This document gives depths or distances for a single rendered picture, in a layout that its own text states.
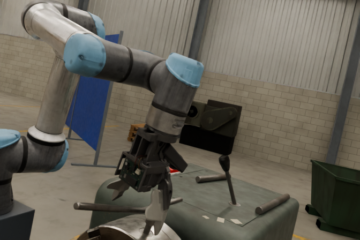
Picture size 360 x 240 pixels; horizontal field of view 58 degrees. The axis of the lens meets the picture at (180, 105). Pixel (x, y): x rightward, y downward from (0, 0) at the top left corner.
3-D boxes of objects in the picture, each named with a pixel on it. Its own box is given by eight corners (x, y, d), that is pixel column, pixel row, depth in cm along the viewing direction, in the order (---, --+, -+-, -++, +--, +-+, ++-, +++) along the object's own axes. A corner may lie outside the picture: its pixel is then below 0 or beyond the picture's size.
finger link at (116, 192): (91, 190, 71) (118, 169, 67) (111, 187, 76) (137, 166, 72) (97, 204, 70) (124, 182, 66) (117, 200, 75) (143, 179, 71)
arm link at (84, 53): (12, -16, 88) (90, 25, 55) (52, -2, 96) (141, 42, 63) (2, 25, 91) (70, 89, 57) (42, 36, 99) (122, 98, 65)
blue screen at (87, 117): (36, 120, 888) (53, 34, 878) (66, 123, 930) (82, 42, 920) (71, 165, 538) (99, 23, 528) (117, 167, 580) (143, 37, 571)
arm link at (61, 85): (6, 161, 107) (52, -2, 96) (51, 161, 118) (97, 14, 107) (16, 181, 99) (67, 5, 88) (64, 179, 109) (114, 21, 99)
